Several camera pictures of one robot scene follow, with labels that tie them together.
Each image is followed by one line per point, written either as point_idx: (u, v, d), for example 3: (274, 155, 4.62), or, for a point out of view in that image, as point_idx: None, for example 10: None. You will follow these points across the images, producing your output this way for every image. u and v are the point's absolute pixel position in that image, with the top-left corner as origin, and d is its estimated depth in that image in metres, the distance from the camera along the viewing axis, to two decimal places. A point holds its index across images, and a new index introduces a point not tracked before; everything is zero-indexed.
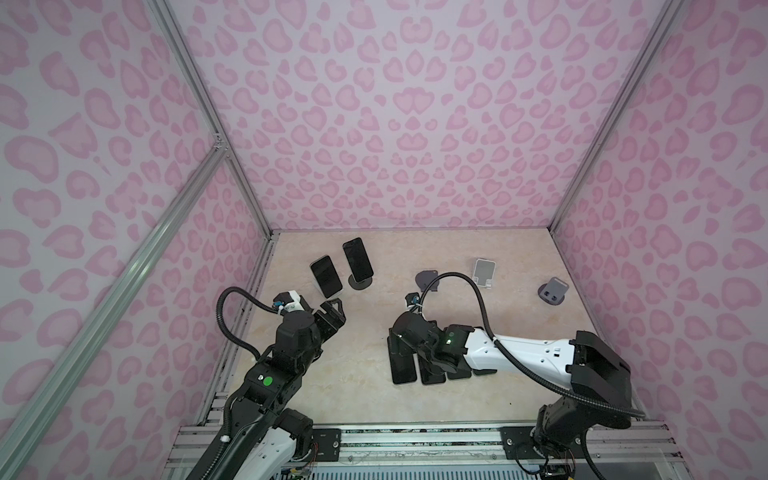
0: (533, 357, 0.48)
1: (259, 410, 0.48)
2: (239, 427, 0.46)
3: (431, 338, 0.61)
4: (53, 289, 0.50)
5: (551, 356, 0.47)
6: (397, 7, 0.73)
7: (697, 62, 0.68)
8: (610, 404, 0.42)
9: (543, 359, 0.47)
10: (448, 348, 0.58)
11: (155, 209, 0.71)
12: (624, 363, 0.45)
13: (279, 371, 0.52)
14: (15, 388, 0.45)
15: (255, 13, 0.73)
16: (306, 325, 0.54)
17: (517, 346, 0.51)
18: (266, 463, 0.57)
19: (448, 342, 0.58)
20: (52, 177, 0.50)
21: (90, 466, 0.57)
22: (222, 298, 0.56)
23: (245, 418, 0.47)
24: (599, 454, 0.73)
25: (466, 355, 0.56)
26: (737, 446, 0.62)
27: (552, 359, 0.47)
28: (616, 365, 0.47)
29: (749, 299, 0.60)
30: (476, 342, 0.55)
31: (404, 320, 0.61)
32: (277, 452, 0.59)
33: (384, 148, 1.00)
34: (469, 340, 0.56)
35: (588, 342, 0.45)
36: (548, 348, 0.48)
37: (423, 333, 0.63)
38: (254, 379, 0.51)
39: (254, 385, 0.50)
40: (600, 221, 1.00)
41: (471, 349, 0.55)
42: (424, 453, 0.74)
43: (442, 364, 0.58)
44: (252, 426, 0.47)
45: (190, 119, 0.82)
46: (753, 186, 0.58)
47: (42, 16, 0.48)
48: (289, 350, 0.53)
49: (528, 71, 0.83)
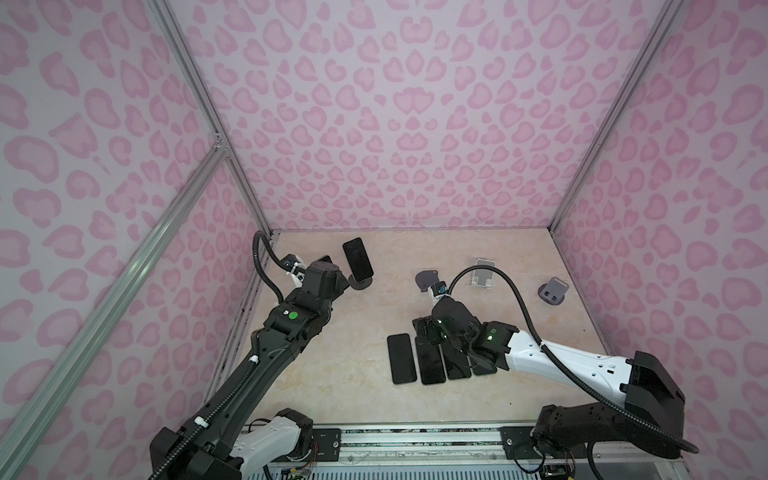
0: (583, 369, 0.47)
1: (286, 338, 0.49)
2: (266, 351, 0.47)
3: (471, 332, 0.60)
4: (53, 289, 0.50)
5: (604, 372, 0.45)
6: (397, 6, 0.73)
7: (697, 62, 0.68)
8: (663, 429, 0.40)
9: (595, 373, 0.45)
10: (489, 344, 0.57)
11: (155, 209, 0.71)
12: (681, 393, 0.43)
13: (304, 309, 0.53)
14: (15, 388, 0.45)
15: (255, 13, 0.73)
16: (329, 268, 0.56)
17: (567, 354, 0.49)
18: (276, 434, 0.58)
19: (489, 338, 0.57)
20: (52, 177, 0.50)
21: (90, 466, 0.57)
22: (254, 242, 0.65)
23: (272, 345, 0.48)
24: (600, 454, 0.73)
25: (507, 355, 0.55)
26: (737, 446, 0.62)
27: (604, 376, 0.45)
28: (673, 393, 0.44)
29: (749, 298, 0.60)
30: (520, 343, 0.54)
31: (448, 306, 0.60)
32: (287, 429, 0.61)
33: (384, 148, 1.00)
34: (511, 340, 0.55)
35: (648, 363, 0.43)
36: (601, 363, 0.46)
37: (464, 323, 0.61)
38: (278, 314, 0.52)
39: (279, 318, 0.51)
40: (600, 221, 1.00)
41: (514, 349, 0.54)
42: (424, 453, 0.74)
43: (479, 357, 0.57)
44: (279, 351, 0.48)
45: (190, 119, 0.82)
46: (754, 186, 0.58)
47: (42, 16, 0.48)
48: (314, 290, 0.55)
49: (528, 71, 0.83)
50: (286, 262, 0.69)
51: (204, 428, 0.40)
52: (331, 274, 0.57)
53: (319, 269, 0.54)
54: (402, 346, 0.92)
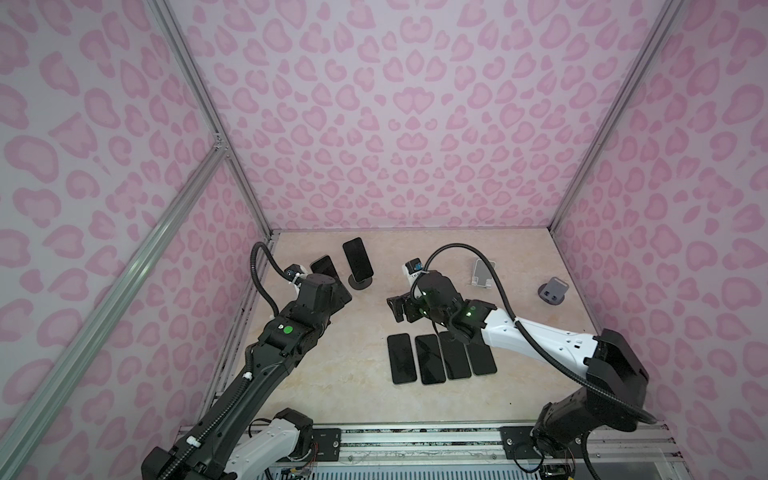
0: (551, 343, 0.48)
1: (280, 354, 0.49)
2: (261, 368, 0.47)
3: (453, 306, 0.61)
4: (53, 289, 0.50)
5: (571, 346, 0.47)
6: (397, 6, 0.73)
7: (697, 62, 0.68)
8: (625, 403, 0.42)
9: (562, 348, 0.47)
10: (468, 319, 0.59)
11: (155, 209, 0.71)
12: (644, 371, 0.45)
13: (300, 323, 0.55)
14: (15, 388, 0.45)
15: (255, 13, 0.73)
16: (327, 282, 0.56)
17: (537, 329, 0.51)
18: (272, 441, 0.57)
19: (468, 314, 0.59)
20: (52, 177, 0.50)
21: (90, 466, 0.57)
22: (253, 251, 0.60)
23: (266, 360, 0.48)
24: (599, 453, 0.73)
25: (483, 330, 0.57)
26: (737, 446, 0.62)
27: (571, 351, 0.46)
28: (636, 371, 0.46)
29: (749, 298, 0.60)
30: (497, 319, 0.55)
31: (434, 280, 0.61)
32: (283, 434, 0.60)
33: (384, 148, 1.00)
34: (489, 316, 0.56)
35: (613, 340, 0.45)
36: (568, 338, 0.48)
37: (448, 298, 0.62)
38: (273, 329, 0.52)
39: (273, 334, 0.51)
40: (600, 221, 1.00)
41: (490, 324, 0.55)
42: (424, 453, 0.74)
43: (458, 333, 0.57)
44: (273, 367, 0.48)
45: (190, 118, 0.82)
46: (753, 186, 0.58)
47: (42, 16, 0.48)
48: (311, 304, 0.55)
49: (528, 71, 0.83)
50: (289, 272, 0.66)
51: (197, 448, 0.39)
52: (328, 286, 0.57)
53: (315, 281, 0.54)
54: (403, 346, 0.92)
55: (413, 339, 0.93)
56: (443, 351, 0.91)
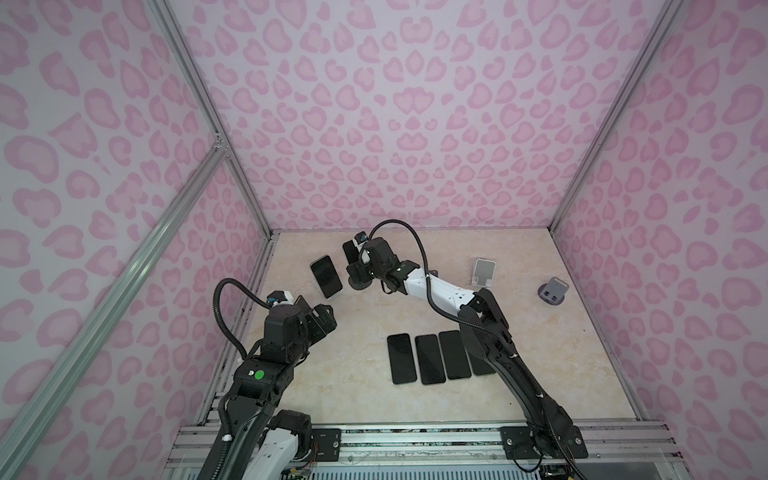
0: (444, 292, 0.68)
1: (256, 403, 0.47)
2: (239, 424, 0.45)
3: (388, 263, 0.82)
4: (53, 290, 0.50)
5: (456, 296, 0.65)
6: (397, 7, 0.73)
7: (697, 62, 0.68)
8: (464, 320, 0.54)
9: (450, 296, 0.66)
10: (397, 273, 0.77)
11: (155, 209, 0.71)
12: (506, 321, 0.65)
13: (270, 363, 0.51)
14: (15, 388, 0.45)
15: (255, 13, 0.73)
16: (293, 313, 0.55)
17: (439, 282, 0.69)
18: (271, 461, 0.57)
19: (398, 269, 0.76)
20: (52, 177, 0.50)
21: (90, 466, 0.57)
22: (219, 289, 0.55)
23: (243, 415, 0.46)
24: (599, 453, 0.73)
25: (406, 282, 0.77)
26: (737, 445, 0.62)
27: (457, 300, 0.64)
28: (497, 318, 0.65)
29: (749, 298, 0.60)
30: (417, 273, 0.73)
31: (376, 241, 0.79)
32: (281, 449, 0.60)
33: (384, 148, 1.00)
34: (412, 272, 0.74)
35: (483, 294, 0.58)
36: (457, 290, 0.66)
37: (386, 256, 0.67)
38: (243, 374, 0.50)
39: (245, 382, 0.49)
40: (601, 221, 1.00)
41: (410, 277, 0.74)
42: (424, 453, 0.74)
43: (388, 282, 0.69)
44: (253, 420, 0.46)
45: (190, 118, 0.82)
46: (753, 186, 0.58)
47: (42, 16, 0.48)
48: (279, 340, 0.53)
49: (528, 71, 0.83)
50: (268, 300, 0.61)
51: None
52: (294, 316, 0.55)
53: (281, 313, 0.53)
54: (403, 346, 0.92)
55: (413, 339, 0.93)
56: (443, 351, 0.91)
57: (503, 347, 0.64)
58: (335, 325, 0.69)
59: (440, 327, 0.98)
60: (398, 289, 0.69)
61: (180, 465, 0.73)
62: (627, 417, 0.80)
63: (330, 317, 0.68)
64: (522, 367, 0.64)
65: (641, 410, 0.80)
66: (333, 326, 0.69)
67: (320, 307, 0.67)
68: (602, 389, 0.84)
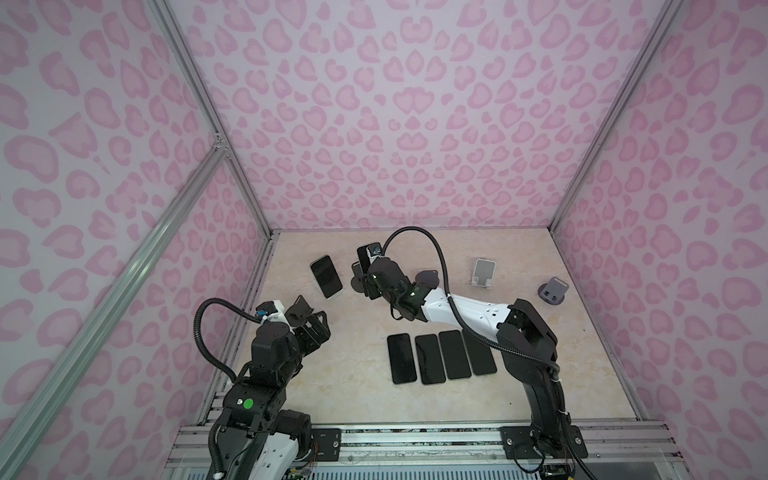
0: (474, 313, 0.56)
1: (246, 436, 0.46)
2: (230, 459, 0.44)
3: (400, 288, 0.68)
4: (53, 289, 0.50)
5: (489, 314, 0.54)
6: (397, 6, 0.73)
7: (697, 62, 0.68)
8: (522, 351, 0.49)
9: (482, 316, 0.55)
10: (412, 299, 0.66)
11: (155, 209, 0.71)
12: (552, 334, 0.53)
13: (259, 389, 0.49)
14: (15, 388, 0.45)
15: (255, 13, 0.73)
16: (282, 334, 0.52)
17: (464, 302, 0.58)
18: (271, 472, 0.57)
19: (412, 294, 0.66)
20: (52, 177, 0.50)
21: (90, 466, 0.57)
22: (200, 311, 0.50)
23: (233, 448, 0.45)
24: (599, 454, 0.73)
25: (424, 306, 0.64)
26: (737, 445, 0.62)
27: (491, 318, 0.53)
28: (543, 333, 0.54)
29: (749, 298, 0.60)
30: (434, 295, 0.63)
31: (383, 263, 0.67)
32: (281, 457, 0.60)
33: (384, 148, 1.00)
34: (429, 294, 0.64)
35: (524, 308, 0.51)
36: (488, 308, 0.55)
37: (395, 280, 0.69)
38: (232, 404, 0.48)
39: (235, 412, 0.47)
40: (600, 221, 1.00)
41: (428, 301, 0.63)
42: (424, 453, 0.74)
43: (403, 310, 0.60)
44: (243, 453, 0.45)
45: (190, 118, 0.82)
46: (753, 186, 0.58)
47: (42, 16, 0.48)
48: (267, 364, 0.50)
49: (528, 71, 0.83)
50: (258, 314, 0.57)
51: None
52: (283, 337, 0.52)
53: (268, 336, 0.50)
54: (403, 346, 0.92)
55: (413, 339, 0.93)
56: (443, 350, 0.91)
57: (551, 373, 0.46)
58: (328, 336, 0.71)
59: (440, 327, 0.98)
60: (413, 318, 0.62)
61: (181, 464, 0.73)
62: (627, 417, 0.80)
63: (323, 327, 0.65)
64: (559, 387, 0.57)
65: (641, 409, 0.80)
66: (325, 336, 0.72)
67: (313, 317, 0.64)
68: (602, 388, 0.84)
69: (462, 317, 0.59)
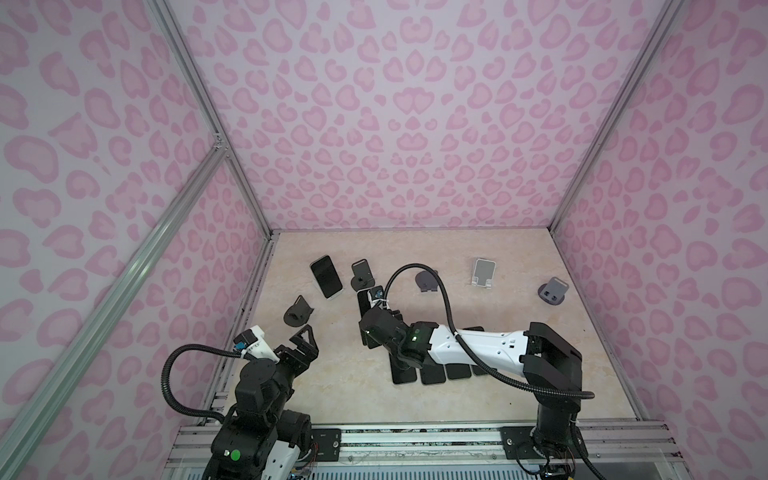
0: (490, 350, 0.51)
1: None
2: None
3: (398, 337, 0.65)
4: (53, 289, 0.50)
5: (506, 348, 0.49)
6: (397, 6, 0.73)
7: (697, 62, 0.68)
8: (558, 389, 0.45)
9: (499, 351, 0.49)
10: (415, 345, 0.60)
11: (155, 209, 0.71)
12: (575, 350, 0.49)
13: (247, 435, 0.48)
14: (15, 388, 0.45)
15: (255, 13, 0.73)
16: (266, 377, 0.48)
17: (475, 338, 0.53)
18: None
19: (414, 340, 0.59)
20: (52, 177, 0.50)
21: (90, 467, 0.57)
22: (171, 360, 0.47)
23: None
24: (599, 454, 0.73)
25: (430, 352, 0.59)
26: (737, 446, 0.62)
27: (508, 352, 0.48)
28: (567, 353, 0.49)
29: (749, 298, 0.60)
30: (439, 338, 0.57)
31: (372, 315, 0.62)
32: (281, 468, 0.61)
33: (384, 148, 1.00)
34: (433, 336, 0.58)
35: (541, 333, 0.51)
36: (504, 340, 0.50)
37: (391, 330, 0.64)
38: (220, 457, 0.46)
39: (223, 462, 0.46)
40: (601, 221, 1.00)
41: (435, 344, 0.57)
42: (424, 453, 0.74)
43: (408, 360, 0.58)
44: None
45: (190, 118, 0.82)
46: (754, 186, 0.58)
47: (42, 15, 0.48)
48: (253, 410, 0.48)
49: (529, 71, 0.83)
50: (237, 348, 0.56)
51: None
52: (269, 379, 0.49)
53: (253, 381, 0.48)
54: None
55: None
56: None
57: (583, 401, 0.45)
58: (317, 354, 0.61)
59: None
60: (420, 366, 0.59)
61: (181, 465, 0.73)
62: (627, 417, 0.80)
63: (310, 346, 0.62)
64: None
65: (641, 410, 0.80)
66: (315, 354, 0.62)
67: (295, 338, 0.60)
68: (602, 389, 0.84)
69: (477, 357, 0.54)
